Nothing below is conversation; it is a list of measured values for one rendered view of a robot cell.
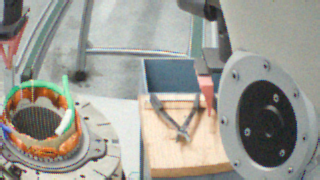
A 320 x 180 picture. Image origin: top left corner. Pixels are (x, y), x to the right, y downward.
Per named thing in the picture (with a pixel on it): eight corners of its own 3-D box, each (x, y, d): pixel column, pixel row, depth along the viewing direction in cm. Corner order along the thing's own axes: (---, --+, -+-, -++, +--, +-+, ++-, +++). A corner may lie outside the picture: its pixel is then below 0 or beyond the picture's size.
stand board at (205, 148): (137, 107, 137) (138, 94, 136) (247, 104, 140) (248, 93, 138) (150, 177, 121) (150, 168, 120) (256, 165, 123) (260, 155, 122)
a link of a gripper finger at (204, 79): (192, 104, 133) (193, 49, 128) (233, 101, 133) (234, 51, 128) (197, 128, 127) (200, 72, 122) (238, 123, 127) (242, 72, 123)
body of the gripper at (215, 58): (201, 57, 128) (200, 18, 125) (255, 59, 129) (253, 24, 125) (208, 79, 123) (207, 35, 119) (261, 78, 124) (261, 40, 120)
